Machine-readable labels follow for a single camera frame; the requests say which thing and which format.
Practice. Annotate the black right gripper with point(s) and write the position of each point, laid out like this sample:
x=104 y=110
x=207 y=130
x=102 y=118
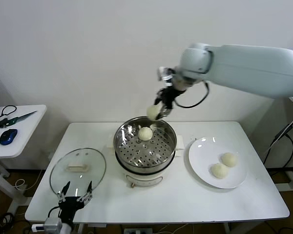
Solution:
x=171 y=95

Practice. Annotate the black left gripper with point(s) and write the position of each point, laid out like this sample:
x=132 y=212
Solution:
x=70 y=204

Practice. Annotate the white steamed baozi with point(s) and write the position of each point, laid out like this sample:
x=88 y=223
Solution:
x=145 y=133
x=230 y=159
x=219 y=171
x=153 y=111

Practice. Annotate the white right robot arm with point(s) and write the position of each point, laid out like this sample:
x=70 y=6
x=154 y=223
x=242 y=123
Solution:
x=246 y=68

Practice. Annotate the stainless steel steamer basket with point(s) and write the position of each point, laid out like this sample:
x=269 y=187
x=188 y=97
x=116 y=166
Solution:
x=127 y=139

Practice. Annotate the white oval plate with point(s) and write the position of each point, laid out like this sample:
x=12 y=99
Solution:
x=202 y=156

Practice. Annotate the cream electric cooker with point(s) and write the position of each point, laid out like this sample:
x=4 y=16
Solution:
x=141 y=180

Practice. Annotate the white power strip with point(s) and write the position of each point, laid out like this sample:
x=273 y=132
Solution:
x=138 y=231

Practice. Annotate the white desk with rounded corners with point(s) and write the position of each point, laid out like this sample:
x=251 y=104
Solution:
x=27 y=136

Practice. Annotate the blue computer mouse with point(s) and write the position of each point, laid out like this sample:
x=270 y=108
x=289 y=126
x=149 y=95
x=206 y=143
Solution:
x=8 y=137

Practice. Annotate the green bladed tool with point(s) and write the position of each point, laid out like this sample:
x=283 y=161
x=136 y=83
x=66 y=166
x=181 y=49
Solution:
x=22 y=117

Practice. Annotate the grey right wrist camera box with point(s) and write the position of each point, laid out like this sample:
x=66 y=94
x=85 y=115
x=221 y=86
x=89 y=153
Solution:
x=164 y=74

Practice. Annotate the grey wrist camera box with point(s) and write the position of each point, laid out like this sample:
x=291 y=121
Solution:
x=52 y=223
x=164 y=74

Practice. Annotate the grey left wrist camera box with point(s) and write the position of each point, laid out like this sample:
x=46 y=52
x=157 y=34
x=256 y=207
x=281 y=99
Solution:
x=52 y=223

